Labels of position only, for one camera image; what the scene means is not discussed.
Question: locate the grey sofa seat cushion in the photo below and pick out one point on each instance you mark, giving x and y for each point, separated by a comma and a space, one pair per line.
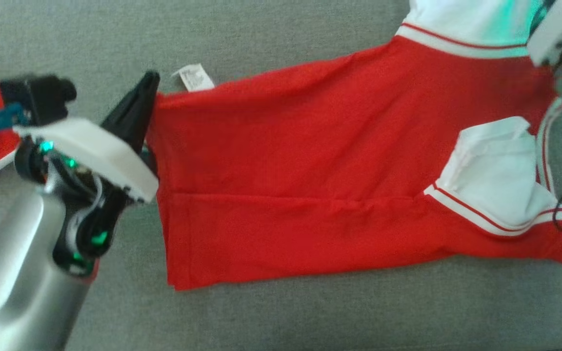
261, 29

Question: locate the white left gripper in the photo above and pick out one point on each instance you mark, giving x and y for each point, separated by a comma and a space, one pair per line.
95, 151

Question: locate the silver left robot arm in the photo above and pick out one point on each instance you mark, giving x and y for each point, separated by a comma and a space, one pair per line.
17, 273

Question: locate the red basketball shorts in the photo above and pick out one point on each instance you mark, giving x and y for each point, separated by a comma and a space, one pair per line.
310, 170

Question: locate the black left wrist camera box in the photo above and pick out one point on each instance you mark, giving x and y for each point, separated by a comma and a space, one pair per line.
42, 97

